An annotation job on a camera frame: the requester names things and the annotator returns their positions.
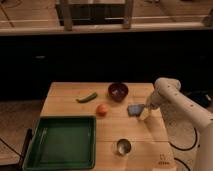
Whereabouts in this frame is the green plastic tray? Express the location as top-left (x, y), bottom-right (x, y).
top-left (23, 116), bottom-right (96, 171)

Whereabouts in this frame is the dark purple bowl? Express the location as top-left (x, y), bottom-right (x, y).
top-left (108, 83), bottom-right (129, 102)

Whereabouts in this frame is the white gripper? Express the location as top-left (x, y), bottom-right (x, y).
top-left (138, 90), bottom-right (166, 121)

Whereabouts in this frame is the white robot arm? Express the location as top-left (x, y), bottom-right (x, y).
top-left (145, 77), bottom-right (213, 171)

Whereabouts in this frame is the green pepper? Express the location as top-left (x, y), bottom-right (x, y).
top-left (76, 92), bottom-right (98, 103)

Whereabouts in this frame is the black cable on floor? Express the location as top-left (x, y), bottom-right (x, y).
top-left (168, 128), bottom-right (199, 171)

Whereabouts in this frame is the blue sponge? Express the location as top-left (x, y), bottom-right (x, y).
top-left (127, 104), bottom-right (145, 117)

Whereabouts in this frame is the small metal cup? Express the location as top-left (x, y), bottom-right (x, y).
top-left (116, 139), bottom-right (132, 156)

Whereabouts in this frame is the orange tomato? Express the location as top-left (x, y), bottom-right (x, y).
top-left (96, 104), bottom-right (108, 117)

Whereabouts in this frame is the wooden chair frame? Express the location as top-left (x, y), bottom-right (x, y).
top-left (54, 0), bottom-right (134, 31)

